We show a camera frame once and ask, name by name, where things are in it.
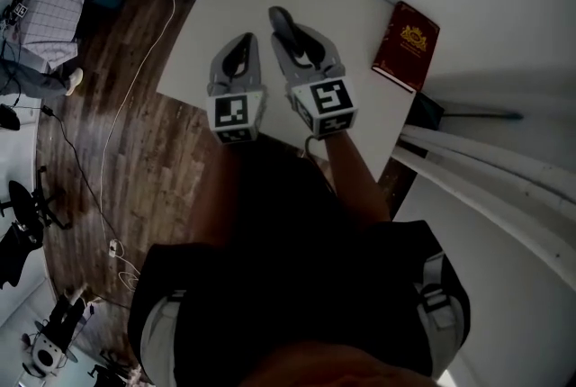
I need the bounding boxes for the white round device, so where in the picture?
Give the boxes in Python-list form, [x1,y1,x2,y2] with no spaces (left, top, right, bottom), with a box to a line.
[31,337,64,373]

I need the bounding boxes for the person's black shirt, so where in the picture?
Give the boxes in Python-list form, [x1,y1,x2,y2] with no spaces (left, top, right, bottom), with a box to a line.
[128,137,472,387]

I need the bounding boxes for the white floor cable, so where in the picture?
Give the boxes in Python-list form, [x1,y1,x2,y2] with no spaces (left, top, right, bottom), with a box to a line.
[99,0,181,287]

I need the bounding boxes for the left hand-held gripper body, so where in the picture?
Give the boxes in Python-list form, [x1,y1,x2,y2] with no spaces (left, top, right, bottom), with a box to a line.
[205,89,268,146]

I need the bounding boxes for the black floor cable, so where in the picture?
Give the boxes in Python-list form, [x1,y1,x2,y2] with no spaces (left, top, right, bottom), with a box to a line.
[40,104,118,242]

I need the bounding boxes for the person's right forearm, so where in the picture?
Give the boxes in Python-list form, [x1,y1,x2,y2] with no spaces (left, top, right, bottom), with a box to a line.
[323,132,392,227]

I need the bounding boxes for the person's left forearm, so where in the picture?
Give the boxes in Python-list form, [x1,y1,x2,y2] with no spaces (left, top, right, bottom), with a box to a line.
[188,141,239,247]

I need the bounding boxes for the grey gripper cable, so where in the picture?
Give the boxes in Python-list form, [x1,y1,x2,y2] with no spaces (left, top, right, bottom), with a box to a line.
[304,135,337,193]

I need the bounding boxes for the grey harness strap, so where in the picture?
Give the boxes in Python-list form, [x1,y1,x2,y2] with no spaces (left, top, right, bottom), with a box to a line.
[139,290,188,387]
[413,252,464,380]

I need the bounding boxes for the black office chair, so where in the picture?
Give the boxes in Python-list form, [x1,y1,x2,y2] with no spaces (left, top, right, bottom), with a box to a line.
[0,164,73,242]

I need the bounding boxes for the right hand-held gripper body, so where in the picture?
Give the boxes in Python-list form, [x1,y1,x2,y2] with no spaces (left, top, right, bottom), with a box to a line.
[291,76,359,140]

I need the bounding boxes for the black rounded device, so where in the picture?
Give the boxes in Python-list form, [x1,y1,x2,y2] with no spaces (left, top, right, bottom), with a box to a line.
[0,103,22,132]

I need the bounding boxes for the dark red hardcover book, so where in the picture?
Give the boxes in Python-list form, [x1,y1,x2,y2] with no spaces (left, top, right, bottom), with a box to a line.
[371,1,441,94]

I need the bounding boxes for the black jacket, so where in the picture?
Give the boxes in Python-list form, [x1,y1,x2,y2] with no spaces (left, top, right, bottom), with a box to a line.
[0,222,44,290]

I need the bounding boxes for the white wall pipe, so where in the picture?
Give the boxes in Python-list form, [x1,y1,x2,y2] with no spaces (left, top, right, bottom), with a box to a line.
[399,123,576,197]
[395,136,576,224]
[390,146,576,294]

